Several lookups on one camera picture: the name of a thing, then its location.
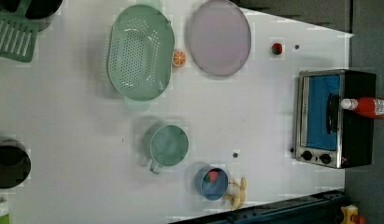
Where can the red ketchup bottle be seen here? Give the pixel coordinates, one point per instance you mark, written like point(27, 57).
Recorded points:
point(369, 107)

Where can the round grey plate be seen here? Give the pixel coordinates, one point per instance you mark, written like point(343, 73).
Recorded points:
point(219, 37)

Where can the green slotted rack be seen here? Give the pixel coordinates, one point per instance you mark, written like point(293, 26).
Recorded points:
point(17, 37)

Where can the blue bowl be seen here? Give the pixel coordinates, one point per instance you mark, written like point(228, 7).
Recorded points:
point(211, 191)

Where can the black cylindrical cup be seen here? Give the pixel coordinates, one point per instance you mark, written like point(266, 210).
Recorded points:
point(15, 164)

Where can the green white bottle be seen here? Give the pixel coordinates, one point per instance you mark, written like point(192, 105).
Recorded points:
point(4, 212)

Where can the black round pot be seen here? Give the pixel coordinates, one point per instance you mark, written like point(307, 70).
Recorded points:
point(42, 12)

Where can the green mug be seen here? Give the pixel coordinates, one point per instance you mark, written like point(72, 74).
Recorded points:
point(165, 145)

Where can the peeled banana toy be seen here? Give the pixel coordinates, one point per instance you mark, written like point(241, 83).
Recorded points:
point(237, 193)

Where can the orange slice toy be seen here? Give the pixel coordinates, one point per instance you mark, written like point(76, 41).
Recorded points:
point(179, 58)

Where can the yellow red clamp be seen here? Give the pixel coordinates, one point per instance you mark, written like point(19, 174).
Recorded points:
point(351, 215)

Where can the red strawberry toy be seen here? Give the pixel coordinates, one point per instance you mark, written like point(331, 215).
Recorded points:
point(277, 49)

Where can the red toy in bowl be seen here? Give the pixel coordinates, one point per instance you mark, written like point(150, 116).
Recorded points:
point(211, 176)

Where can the green oval colander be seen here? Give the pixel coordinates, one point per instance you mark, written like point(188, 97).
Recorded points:
point(139, 61)

